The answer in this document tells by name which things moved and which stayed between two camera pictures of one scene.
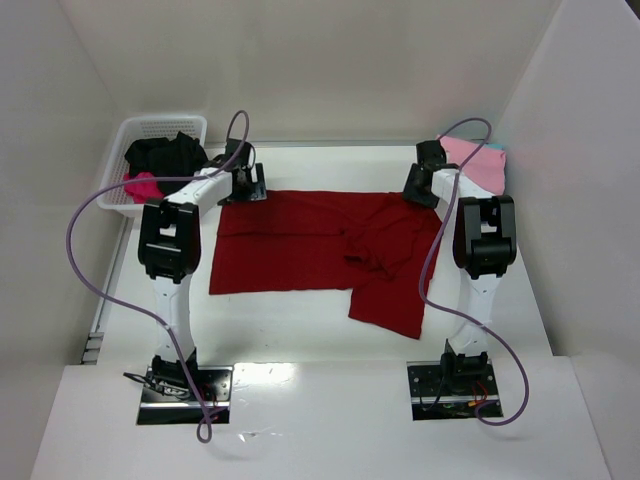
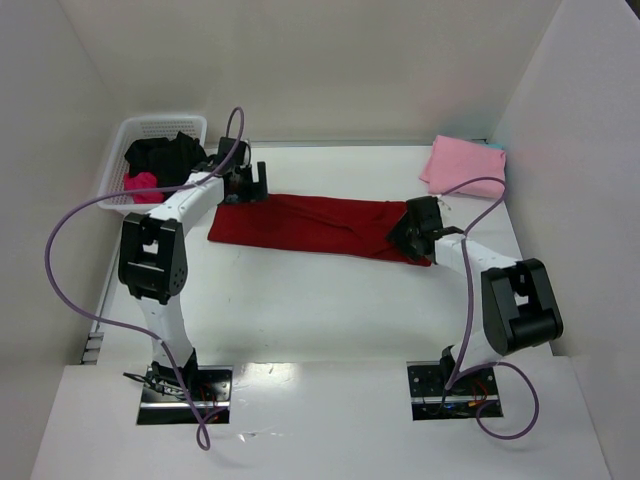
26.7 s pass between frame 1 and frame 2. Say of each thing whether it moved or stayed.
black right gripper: moved
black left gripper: stayed
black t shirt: stayed
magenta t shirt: stayed
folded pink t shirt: stayed
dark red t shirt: moved
